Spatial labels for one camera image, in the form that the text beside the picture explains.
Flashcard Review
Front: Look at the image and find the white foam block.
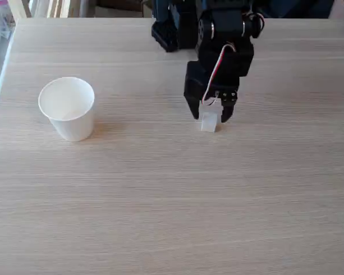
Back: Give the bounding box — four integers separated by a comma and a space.
200, 112, 219, 133

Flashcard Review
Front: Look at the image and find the brown cardboard box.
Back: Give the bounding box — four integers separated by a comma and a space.
80, 0, 153, 18

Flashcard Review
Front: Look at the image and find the person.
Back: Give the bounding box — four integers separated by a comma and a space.
257, 0, 335, 19

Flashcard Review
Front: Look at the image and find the white paper cup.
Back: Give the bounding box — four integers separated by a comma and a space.
37, 76, 96, 143

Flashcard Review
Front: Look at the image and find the red white servo cable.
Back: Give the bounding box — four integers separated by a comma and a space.
201, 41, 237, 107
245, 10, 267, 39

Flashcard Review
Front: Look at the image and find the light wooden chair frame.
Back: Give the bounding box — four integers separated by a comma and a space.
7, 0, 84, 19

